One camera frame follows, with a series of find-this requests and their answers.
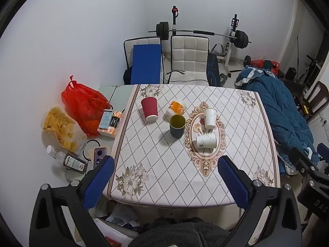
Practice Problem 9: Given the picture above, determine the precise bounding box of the white and blue box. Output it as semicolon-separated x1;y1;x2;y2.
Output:
98;109;114;130

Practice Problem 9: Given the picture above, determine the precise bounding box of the brown bottle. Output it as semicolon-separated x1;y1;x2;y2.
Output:
63;153;88;173

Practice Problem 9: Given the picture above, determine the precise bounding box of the black bag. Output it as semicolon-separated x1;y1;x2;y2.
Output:
123;68;133;85

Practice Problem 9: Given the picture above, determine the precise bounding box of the barbell with black plates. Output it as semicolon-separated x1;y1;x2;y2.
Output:
148;22;252;49

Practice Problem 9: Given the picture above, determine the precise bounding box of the white weight bench rack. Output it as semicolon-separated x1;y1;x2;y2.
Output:
171;5;243;76

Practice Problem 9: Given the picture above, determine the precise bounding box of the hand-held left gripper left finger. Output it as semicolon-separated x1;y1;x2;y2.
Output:
29;156;116;247

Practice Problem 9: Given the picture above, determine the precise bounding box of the white chair black trim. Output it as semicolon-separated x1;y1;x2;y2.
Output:
123;37;165;85

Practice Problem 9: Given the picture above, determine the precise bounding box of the floral diamond-pattern tablecloth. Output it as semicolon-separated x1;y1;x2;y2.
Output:
103;84;280;207

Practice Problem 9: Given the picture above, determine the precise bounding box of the clear bag of yellow chips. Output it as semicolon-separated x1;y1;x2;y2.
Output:
42;105;88;152

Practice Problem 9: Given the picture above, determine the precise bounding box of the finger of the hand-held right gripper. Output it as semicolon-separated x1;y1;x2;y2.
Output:
317;143;329;163
289;147;329;186

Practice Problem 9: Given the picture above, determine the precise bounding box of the pale low side table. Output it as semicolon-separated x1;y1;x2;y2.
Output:
65;84;135;186

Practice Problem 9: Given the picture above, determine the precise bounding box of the red paper cup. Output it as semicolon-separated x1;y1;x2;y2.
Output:
140;96;158;123

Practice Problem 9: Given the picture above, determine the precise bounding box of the dark wooden chair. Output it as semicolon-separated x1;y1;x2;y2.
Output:
299;81;329;119

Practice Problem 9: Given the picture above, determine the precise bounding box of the clear plastic bottle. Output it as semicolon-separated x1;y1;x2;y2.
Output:
46;145;66;160

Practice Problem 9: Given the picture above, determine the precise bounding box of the black cable loop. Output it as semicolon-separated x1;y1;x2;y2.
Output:
83;139;101;161

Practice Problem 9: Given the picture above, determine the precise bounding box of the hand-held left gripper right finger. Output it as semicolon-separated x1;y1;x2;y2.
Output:
217;155;303;247

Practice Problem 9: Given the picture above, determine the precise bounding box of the blue mat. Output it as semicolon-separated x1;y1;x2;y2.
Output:
130;44;162;85

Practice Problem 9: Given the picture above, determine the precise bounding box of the dark blue bag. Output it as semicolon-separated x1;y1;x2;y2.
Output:
207;53;221;86

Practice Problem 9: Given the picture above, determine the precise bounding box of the red plastic bag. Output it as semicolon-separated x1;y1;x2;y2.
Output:
61;75;111;137

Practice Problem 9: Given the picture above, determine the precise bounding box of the white floral paper cup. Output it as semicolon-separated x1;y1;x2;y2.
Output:
195;133;217;149
204;108;218;130

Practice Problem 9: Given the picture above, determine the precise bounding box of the blue quilt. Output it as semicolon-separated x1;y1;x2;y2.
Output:
234;65;319;178

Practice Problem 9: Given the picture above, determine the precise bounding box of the orange and white cup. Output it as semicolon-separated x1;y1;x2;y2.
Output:
165;101;187;120

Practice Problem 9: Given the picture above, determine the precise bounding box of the purple phone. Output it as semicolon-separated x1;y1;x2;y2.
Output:
94;147;108;166

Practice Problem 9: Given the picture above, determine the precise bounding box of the white quilted chair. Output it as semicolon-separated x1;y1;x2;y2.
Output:
164;35;210;85

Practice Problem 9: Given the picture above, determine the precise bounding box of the dark green cup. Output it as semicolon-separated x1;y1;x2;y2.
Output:
169;114;186;137

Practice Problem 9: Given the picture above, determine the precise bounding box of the chrome dumbbell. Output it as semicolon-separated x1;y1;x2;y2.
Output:
219;72;232;85

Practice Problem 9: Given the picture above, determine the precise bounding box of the white plastic bag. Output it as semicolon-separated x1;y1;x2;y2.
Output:
94;217;139;247

